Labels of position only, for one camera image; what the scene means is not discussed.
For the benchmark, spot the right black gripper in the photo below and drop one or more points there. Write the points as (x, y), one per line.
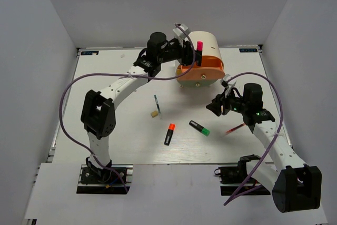
(216, 106)

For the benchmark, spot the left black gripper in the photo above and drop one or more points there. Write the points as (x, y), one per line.
(186, 52)

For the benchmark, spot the orange top drawer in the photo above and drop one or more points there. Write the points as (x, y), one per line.
(211, 69)

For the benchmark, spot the green highlighter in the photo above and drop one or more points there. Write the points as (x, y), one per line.
(199, 128)

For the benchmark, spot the orange highlighter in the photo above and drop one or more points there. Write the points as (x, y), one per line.
(169, 134)

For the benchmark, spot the pink highlighter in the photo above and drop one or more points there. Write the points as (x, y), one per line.
(199, 47)

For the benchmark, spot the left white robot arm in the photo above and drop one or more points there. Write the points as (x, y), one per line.
(98, 113)

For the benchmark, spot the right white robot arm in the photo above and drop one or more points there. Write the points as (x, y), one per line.
(294, 185)

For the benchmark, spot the round beige drawer organizer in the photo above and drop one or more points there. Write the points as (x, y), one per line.
(210, 46)

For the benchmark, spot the grey-green bottom drawer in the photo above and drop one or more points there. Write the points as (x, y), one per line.
(197, 83)

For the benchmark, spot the yellow middle drawer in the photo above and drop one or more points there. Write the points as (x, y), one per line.
(178, 72)

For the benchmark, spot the red ink pen refill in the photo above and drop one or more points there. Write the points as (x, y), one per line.
(234, 129)

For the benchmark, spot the right blue table label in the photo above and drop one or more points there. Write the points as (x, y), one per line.
(248, 50)

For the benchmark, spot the blue table label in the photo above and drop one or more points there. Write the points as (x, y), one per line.
(89, 52)
(248, 50)

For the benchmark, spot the green ink pen refill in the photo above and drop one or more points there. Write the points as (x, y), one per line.
(158, 107)

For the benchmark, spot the tan eraser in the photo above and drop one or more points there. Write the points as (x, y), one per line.
(154, 114)

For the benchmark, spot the left blue table label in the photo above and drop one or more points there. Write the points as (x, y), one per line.
(89, 52)

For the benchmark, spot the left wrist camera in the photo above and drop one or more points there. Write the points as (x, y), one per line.
(181, 31)

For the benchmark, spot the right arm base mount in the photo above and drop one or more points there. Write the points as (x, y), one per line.
(230, 180)

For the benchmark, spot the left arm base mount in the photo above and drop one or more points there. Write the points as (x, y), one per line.
(90, 183)

